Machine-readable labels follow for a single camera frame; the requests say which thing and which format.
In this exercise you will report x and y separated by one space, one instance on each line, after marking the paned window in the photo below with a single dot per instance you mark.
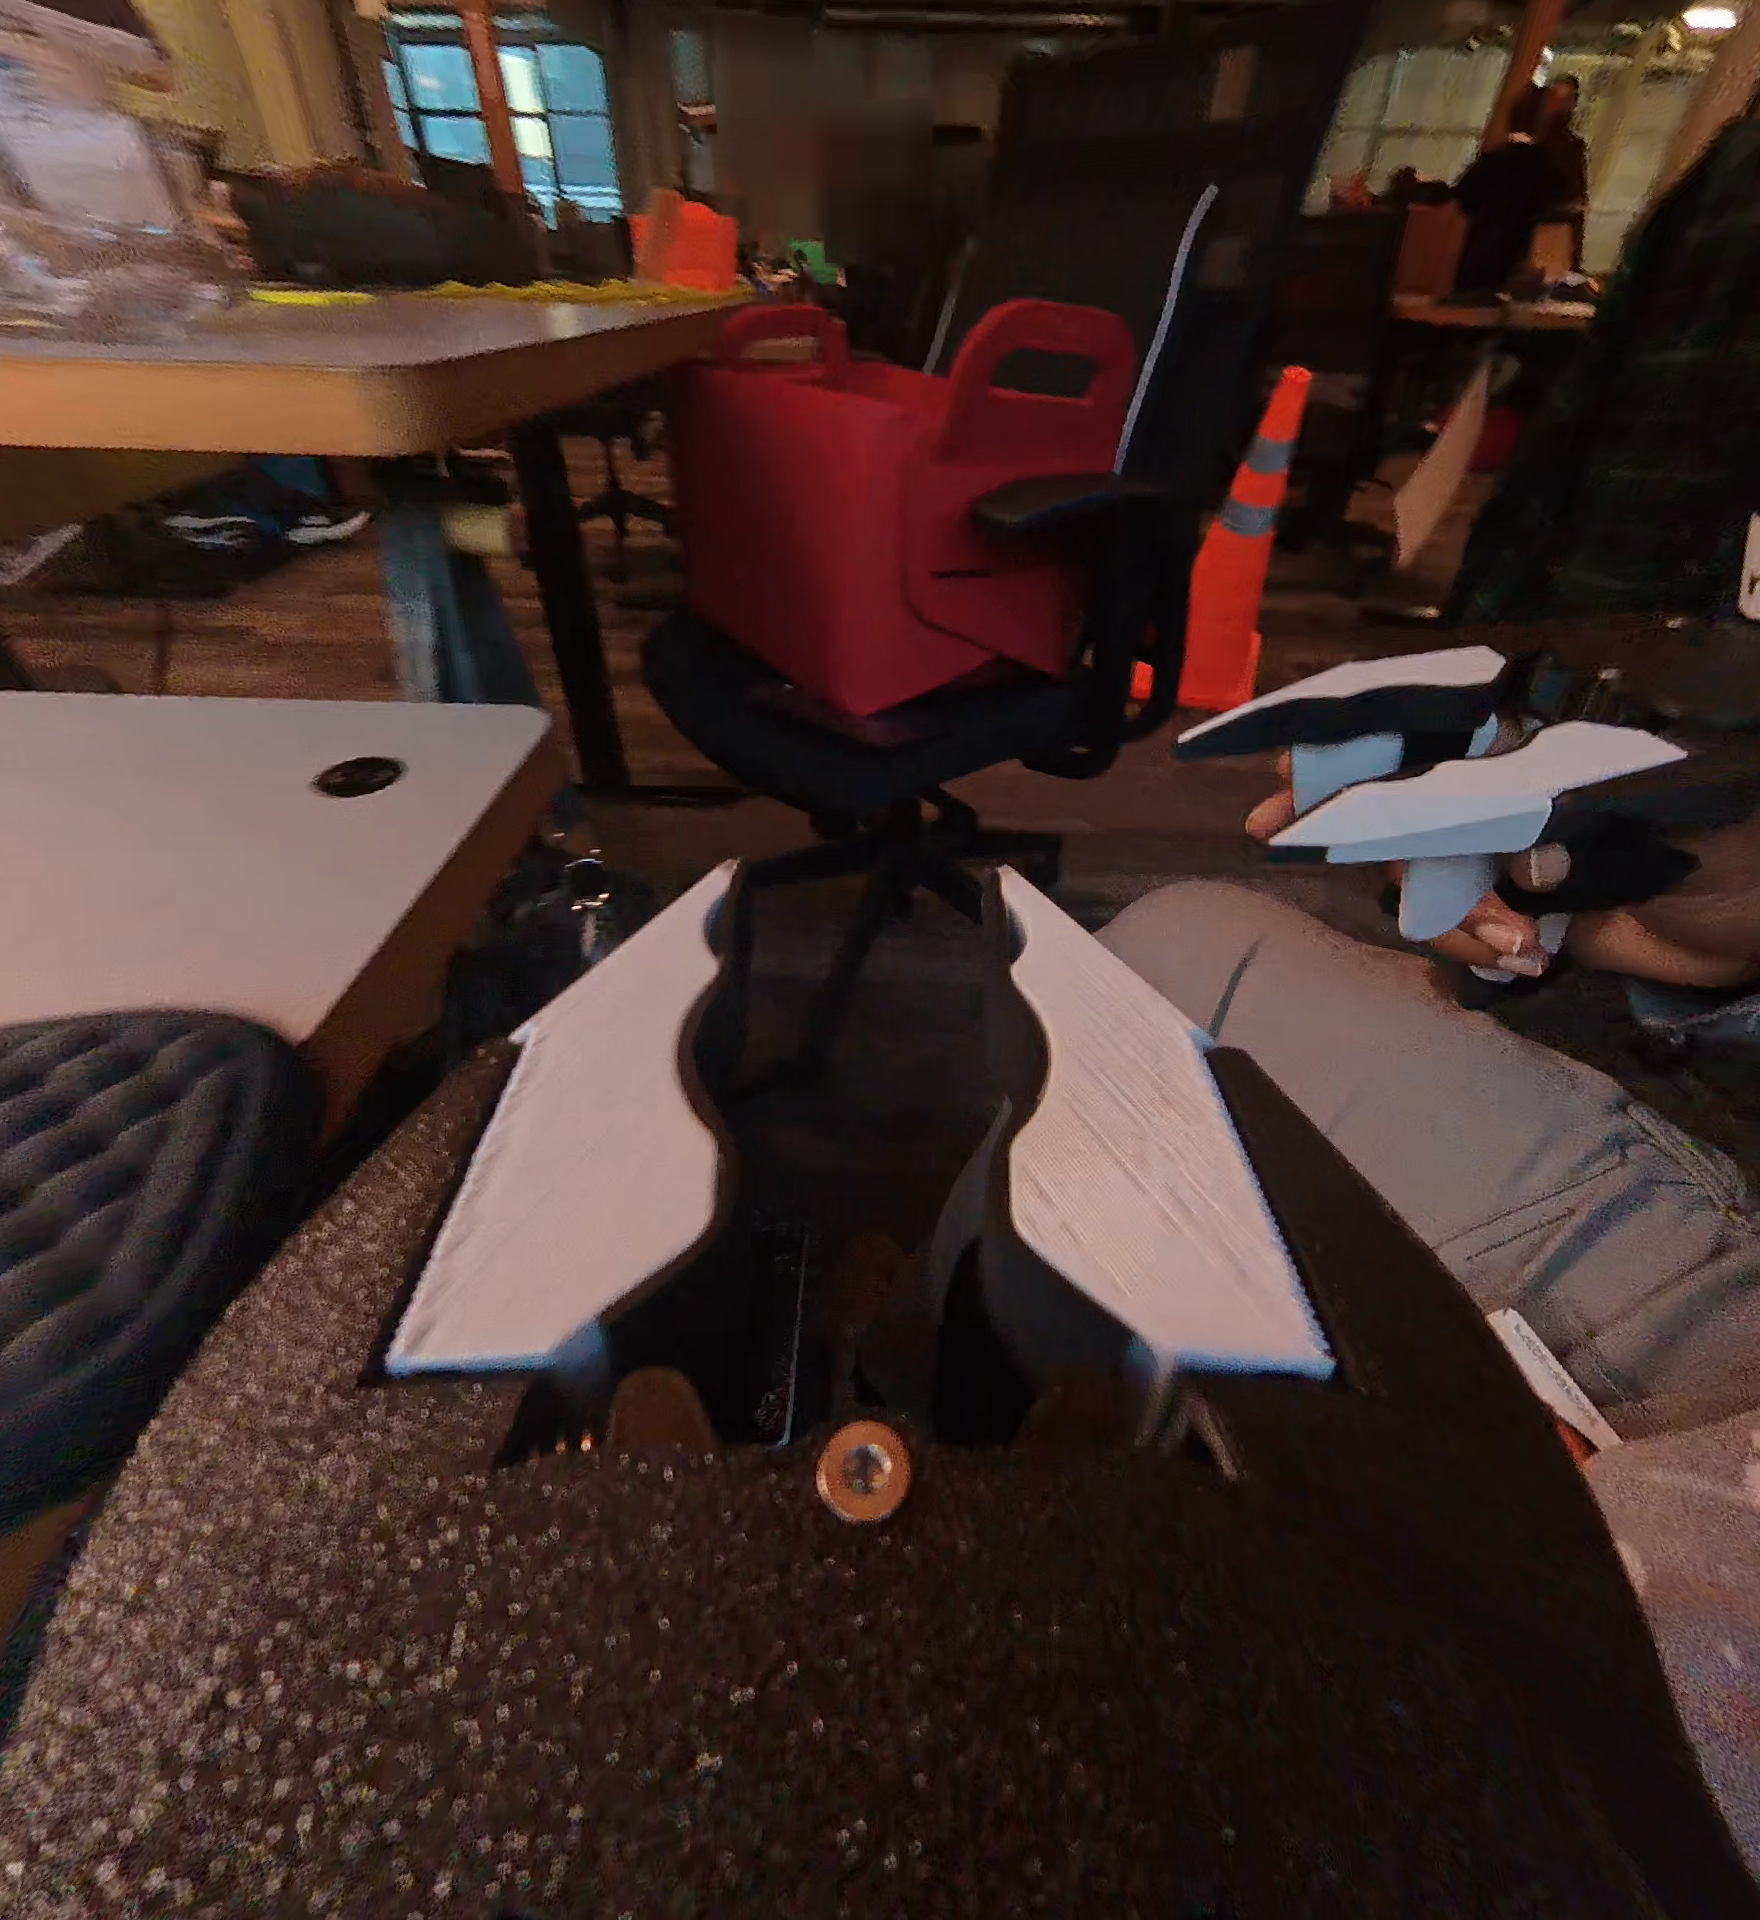
505 121

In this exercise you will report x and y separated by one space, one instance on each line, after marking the black mesh pad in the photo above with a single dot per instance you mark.
71 1274

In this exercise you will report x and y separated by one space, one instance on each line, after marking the long wooden table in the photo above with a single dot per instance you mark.
296 359

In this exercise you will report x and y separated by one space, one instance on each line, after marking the dark grey backpack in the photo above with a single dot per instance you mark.
551 930

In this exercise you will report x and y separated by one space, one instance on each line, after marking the orange object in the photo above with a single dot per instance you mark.
688 248

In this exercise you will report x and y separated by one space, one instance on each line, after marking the black desk grommet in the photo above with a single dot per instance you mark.
359 777

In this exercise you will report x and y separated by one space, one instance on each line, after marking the person's grey trouser leg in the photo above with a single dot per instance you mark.
1421 1126

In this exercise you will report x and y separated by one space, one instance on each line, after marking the orange traffic cone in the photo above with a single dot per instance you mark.
1240 572

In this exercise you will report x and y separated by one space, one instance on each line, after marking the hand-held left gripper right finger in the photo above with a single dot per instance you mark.
1166 1215

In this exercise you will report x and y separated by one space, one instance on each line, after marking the black office chair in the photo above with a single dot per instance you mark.
879 750

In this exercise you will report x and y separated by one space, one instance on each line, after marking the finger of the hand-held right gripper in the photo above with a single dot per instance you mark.
1465 797
1362 692

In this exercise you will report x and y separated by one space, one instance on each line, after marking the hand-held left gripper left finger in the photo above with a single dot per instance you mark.
567 1201

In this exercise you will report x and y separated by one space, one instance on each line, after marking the clear plastic bags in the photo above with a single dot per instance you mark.
57 181

